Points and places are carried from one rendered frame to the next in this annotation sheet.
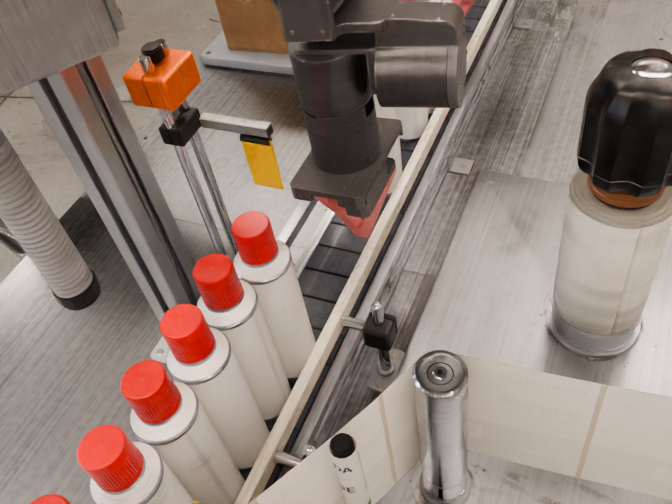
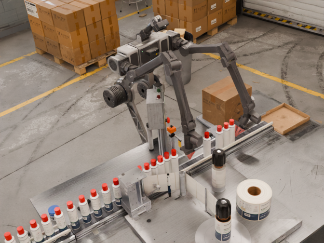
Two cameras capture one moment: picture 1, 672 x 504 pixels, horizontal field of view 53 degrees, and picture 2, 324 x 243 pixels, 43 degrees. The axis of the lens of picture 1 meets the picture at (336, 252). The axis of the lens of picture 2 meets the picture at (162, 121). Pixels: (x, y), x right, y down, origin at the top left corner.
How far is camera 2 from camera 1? 2.10 m
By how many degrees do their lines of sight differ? 23
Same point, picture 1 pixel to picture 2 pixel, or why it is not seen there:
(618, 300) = (215, 181)
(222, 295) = (166, 156)
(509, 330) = (206, 183)
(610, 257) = (213, 173)
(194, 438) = (155, 170)
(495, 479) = (189, 196)
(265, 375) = (168, 170)
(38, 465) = not seen: hidden behind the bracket
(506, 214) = not seen: hidden behind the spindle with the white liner
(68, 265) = (151, 145)
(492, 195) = not seen: hidden behind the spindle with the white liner
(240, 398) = (163, 170)
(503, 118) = (241, 155)
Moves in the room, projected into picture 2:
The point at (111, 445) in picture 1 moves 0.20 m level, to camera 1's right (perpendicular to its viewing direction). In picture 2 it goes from (147, 164) to (177, 171)
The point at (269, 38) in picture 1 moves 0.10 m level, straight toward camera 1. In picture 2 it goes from (209, 119) to (206, 127)
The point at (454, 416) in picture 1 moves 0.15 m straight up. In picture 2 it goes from (181, 178) to (180, 159)
